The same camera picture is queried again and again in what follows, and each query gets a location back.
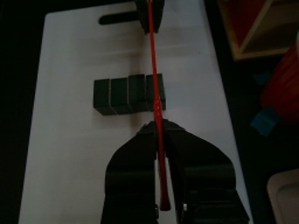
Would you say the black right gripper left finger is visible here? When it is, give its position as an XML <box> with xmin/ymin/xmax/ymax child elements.
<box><xmin>99</xmin><ymin>120</ymin><xmax>160</xmax><ymax>224</ymax></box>

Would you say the white cutting board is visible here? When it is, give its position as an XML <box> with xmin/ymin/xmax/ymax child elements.
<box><xmin>17</xmin><ymin>0</ymin><xmax>255</xmax><ymax>224</ymax></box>

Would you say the blue tape piece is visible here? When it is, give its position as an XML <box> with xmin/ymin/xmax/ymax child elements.
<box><xmin>248</xmin><ymin>106</ymin><xmax>283</xmax><ymax>137</ymax></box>

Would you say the white plastic tray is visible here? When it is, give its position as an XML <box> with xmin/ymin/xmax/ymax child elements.
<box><xmin>266</xmin><ymin>168</ymin><xmax>299</xmax><ymax>224</ymax></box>

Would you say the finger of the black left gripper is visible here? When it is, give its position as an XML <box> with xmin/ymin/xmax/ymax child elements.
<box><xmin>151</xmin><ymin>0</ymin><xmax>167</xmax><ymax>34</ymax></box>
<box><xmin>133</xmin><ymin>0</ymin><xmax>152</xmax><ymax>35</ymax></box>

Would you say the dark green sushi piece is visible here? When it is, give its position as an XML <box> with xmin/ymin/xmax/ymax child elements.
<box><xmin>144</xmin><ymin>73</ymin><xmax>168</xmax><ymax>112</ymax></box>
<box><xmin>92</xmin><ymin>78</ymin><xmax>117</xmax><ymax>116</ymax></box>
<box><xmin>125</xmin><ymin>73</ymin><xmax>151</xmax><ymax>114</ymax></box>
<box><xmin>108</xmin><ymin>76</ymin><xmax>133</xmax><ymax>116</ymax></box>

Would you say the red object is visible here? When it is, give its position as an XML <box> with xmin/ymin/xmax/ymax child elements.
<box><xmin>259</xmin><ymin>34</ymin><xmax>299</xmax><ymax>126</ymax></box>

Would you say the red toy knife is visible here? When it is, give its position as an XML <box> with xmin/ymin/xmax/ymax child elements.
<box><xmin>144</xmin><ymin>0</ymin><xmax>173</xmax><ymax>212</ymax></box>

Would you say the wooden box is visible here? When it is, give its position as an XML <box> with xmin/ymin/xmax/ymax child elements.
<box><xmin>216</xmin><ymin>0</ymin><xmax>299</xmax><ymax>61</ymax></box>

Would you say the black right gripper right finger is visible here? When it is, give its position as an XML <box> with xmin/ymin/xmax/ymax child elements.
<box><xmin>161</xmin><ymin>118</ymin><xmax>251</xmax><ymax>224</ymax></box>

